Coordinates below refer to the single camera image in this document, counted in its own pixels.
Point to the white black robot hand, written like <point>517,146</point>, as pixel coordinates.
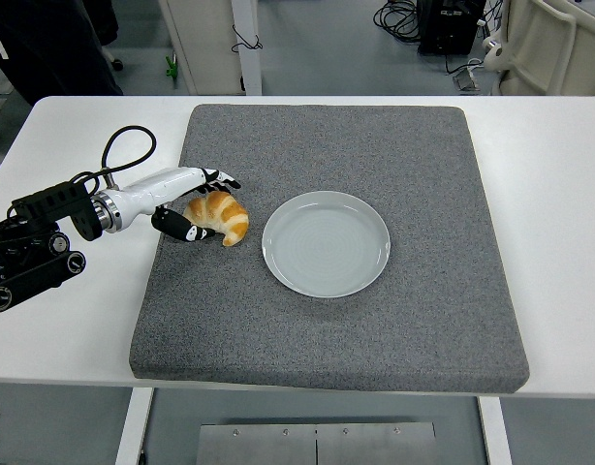
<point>157,189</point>

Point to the golden croissant bread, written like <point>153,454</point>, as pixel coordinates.
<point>225,213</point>

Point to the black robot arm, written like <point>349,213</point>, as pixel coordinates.
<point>50,203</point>

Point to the round grey plate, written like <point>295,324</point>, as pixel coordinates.
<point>326,247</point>

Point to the grey metal plate with screws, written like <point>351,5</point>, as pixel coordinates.
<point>317,445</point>

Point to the small green object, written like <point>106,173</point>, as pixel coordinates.
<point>171,68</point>

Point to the black caster wheel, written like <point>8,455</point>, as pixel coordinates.
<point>117,64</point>

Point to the white cabinet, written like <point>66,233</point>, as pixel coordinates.
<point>205,29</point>

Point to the grey square foam mat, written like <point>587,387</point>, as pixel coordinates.
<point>326,145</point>

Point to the person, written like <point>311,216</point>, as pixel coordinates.
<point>50,43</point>

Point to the white table leg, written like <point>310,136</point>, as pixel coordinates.
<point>133,431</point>
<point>496,436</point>

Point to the small grey floor box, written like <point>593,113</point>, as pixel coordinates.
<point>466,81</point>

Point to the black computer case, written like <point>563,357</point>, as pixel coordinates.
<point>447,29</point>

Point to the cream machine housing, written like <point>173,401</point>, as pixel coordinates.
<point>544,48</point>

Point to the white square post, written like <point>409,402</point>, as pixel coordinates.
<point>249,72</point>

